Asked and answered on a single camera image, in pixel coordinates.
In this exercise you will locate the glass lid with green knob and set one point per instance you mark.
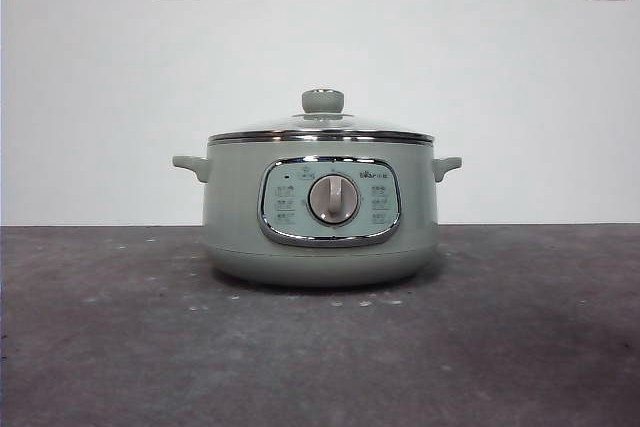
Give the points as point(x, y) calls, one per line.
point(322, 100)

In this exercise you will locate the sage green electric cooking pot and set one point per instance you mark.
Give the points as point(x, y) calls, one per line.
point(235, 227)

